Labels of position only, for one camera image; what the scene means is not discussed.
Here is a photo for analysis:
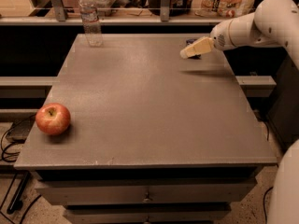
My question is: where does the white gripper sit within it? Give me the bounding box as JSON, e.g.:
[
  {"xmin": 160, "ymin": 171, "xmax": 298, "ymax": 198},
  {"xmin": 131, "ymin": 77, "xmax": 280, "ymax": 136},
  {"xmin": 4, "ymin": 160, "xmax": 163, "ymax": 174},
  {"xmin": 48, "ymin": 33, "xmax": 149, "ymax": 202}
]
[{"xmin": 180, "ymin": 20, "xmax": 236, "ymax": 59}]

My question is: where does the dark blue rxbar wrapper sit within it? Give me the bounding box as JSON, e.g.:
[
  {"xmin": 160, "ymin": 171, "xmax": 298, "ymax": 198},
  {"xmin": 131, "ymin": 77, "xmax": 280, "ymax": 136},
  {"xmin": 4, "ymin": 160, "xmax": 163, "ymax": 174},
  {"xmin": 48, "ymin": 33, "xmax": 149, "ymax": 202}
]
[{"xmin": 186, "ymin": 38, "xmax": 201, "ymax": 60}]

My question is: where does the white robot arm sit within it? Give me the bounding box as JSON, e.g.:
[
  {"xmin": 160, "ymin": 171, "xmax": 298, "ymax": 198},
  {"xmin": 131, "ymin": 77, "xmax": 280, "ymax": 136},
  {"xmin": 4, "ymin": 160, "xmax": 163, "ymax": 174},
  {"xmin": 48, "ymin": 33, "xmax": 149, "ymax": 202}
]
[{"xmin": 180, "ymin": 0, "xmax": 299, "ymax": 224}]

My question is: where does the red apple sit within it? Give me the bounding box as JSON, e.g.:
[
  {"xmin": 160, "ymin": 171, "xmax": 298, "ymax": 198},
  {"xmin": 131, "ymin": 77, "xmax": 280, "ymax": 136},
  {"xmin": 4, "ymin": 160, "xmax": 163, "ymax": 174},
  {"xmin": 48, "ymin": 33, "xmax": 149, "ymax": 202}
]
[{"xmin": 36, "ymin": 103, "xmax": 71, "ymax": 135}]

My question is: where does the clear plastic water bottle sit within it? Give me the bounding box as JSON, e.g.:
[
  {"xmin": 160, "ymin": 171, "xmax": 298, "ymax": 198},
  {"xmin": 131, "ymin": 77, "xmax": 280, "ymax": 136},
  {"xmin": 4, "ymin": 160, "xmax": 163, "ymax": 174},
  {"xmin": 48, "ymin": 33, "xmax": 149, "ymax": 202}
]
[{"xmin": 78, "ymin": 0, "xmax": 103, "ymax": 47}]

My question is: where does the grey drawer cabinet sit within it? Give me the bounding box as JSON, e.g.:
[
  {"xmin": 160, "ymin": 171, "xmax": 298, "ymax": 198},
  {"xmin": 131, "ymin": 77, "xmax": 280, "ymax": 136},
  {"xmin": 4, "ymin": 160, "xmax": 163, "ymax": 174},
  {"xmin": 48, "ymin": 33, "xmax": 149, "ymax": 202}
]
[{"xmin": 16, "ymin": 35, "xmax": 277, "ymax": 224}]

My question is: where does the upper drawer knob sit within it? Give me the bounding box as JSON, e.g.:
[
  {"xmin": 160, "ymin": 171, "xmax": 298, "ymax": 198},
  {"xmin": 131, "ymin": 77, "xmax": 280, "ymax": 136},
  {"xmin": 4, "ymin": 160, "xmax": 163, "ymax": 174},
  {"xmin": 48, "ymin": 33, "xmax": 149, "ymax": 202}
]
[{"xmin": 143, "ymin": 193, "xmax": 152, "ymax": 203}]

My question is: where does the black power adapter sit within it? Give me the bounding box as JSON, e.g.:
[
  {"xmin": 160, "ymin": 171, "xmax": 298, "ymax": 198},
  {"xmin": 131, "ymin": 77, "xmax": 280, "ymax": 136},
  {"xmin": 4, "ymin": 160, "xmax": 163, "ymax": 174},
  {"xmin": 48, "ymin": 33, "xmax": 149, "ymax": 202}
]
[{"xmin": 6, "ymin": 119, "xmax": 34, "ymax": 143}]

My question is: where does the metal shelf rail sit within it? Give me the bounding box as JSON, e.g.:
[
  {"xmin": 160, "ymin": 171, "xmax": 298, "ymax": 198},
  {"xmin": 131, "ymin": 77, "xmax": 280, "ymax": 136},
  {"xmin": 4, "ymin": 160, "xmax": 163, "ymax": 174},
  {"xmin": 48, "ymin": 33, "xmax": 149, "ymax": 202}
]
[{"xmin": 0, "ymin": 0, "xmax": 299, "ymax": 27}]

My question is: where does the black cable right floor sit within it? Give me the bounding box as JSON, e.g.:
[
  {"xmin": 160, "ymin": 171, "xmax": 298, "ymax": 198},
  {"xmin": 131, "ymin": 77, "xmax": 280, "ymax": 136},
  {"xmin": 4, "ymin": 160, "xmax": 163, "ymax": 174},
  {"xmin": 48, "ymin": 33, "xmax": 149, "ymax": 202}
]
[{"xmin": 262, "ymin": 185, "xmax": 275, "ymax": 224}]

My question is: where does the black cable floor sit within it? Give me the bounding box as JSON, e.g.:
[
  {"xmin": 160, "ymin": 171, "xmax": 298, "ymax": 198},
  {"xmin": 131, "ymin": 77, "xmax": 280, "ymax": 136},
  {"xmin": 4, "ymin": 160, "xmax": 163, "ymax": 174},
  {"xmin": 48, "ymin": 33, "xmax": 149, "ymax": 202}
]
[
  {"xmin": 262, "ymin": 185, "xmax": 275, "ymax": 224},
  {"xmin": 0, "ymin": 114, "xmax": 42, "ymax": 224}
]

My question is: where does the black cable left floor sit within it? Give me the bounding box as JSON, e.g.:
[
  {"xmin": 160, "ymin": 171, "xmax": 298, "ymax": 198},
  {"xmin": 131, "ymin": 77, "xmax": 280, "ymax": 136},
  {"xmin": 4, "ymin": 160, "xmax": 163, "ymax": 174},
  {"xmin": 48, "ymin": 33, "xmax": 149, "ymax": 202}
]
[{"xmin": 0, "ymin": 114, "xmax": 42, "ymax": 224}]

